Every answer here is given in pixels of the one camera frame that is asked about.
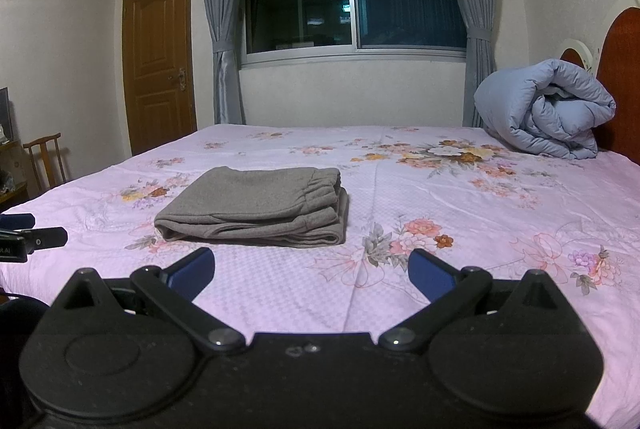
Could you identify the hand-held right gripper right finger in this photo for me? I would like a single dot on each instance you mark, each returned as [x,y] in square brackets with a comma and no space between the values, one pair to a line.
[430,274]

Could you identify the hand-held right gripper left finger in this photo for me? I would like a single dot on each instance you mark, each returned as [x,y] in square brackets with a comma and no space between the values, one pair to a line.
[192,266]

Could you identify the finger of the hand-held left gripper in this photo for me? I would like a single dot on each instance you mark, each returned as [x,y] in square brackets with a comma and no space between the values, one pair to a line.
[17,221]
[47,238]

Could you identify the grey pants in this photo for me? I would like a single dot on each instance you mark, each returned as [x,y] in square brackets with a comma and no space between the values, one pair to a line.
[260,209]

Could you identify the cluttered wooden side table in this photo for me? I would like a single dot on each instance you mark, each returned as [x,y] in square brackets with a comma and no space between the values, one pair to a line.
[10,179]

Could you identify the wooden chair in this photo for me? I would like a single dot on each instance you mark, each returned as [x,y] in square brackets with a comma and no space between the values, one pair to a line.
[47,159]

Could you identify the pink floral bed sheet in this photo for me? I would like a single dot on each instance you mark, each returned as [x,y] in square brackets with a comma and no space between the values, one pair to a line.
[400,209]

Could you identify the framed picture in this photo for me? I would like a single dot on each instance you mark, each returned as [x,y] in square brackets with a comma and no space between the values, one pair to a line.
[5,114]

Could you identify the blue-grey rolled duvet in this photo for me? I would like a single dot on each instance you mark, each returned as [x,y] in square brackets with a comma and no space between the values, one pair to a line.
[545,109]

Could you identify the brown wooden door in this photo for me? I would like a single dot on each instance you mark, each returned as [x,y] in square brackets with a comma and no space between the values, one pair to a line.
[157,54]

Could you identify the grey curtain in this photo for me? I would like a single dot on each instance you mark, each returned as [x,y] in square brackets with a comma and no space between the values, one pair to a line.
[220,19]
[470,9]

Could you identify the red-brown wooden headboard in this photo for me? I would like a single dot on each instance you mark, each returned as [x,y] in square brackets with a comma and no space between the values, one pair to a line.
[622,59]

